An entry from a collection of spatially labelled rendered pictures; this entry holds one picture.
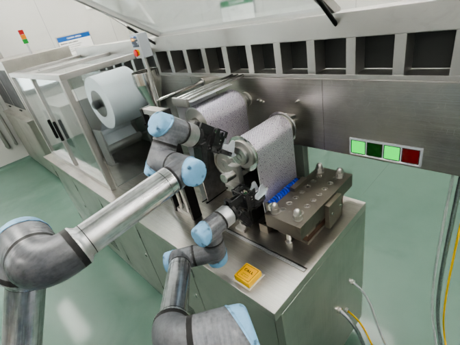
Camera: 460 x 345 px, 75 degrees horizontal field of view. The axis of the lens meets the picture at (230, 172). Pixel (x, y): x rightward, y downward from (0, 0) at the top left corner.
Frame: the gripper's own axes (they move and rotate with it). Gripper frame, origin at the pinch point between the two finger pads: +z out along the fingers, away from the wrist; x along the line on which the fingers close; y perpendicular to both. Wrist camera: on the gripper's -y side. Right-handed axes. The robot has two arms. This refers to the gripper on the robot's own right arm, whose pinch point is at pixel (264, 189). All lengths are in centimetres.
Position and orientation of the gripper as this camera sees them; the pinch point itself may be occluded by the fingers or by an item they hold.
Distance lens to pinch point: 119.9
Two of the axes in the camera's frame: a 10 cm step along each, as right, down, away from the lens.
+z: 6.8, -4.7, 5.6
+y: -1.9, -8.5, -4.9
